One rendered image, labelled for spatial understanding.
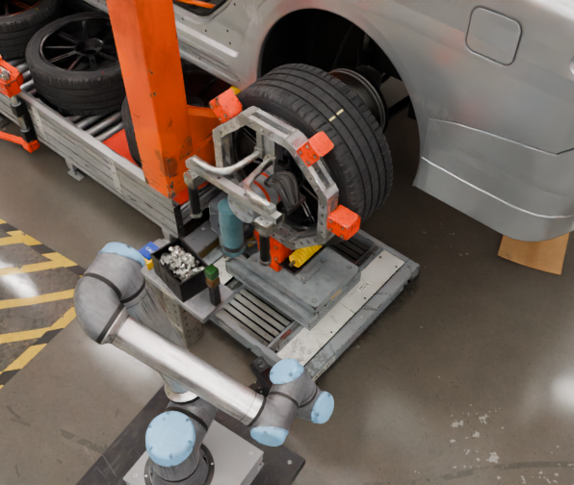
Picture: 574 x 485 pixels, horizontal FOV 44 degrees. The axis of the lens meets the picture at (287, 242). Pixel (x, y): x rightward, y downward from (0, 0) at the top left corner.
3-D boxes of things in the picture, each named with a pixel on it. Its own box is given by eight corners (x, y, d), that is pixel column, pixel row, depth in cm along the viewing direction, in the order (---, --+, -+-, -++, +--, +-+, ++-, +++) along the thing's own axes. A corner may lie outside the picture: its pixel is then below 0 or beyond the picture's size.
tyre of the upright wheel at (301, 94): (421, 214, 256) (348, 45, 231) (382, 251, 244) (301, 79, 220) (304, 214, 308) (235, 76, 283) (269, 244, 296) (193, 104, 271)
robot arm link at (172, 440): (143, 471, 221) (133, 446, 207) (168, 423, 231) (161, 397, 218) (187, 488, 217) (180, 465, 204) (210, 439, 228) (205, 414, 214)
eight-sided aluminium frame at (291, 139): (334, 262, 266) (342, 153, 225) (323, 272, 262) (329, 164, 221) (230, 194, 289) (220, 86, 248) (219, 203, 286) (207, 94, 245)
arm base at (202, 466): (188, 509, 223) (185, 497, 215) (139, 482, 228) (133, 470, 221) (219, 458, 234) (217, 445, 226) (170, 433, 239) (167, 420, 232)
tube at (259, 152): (265, 157, 245) (264, 134, 237) (226, 187, 235) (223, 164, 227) (228, 136, 252) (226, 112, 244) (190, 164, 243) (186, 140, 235)
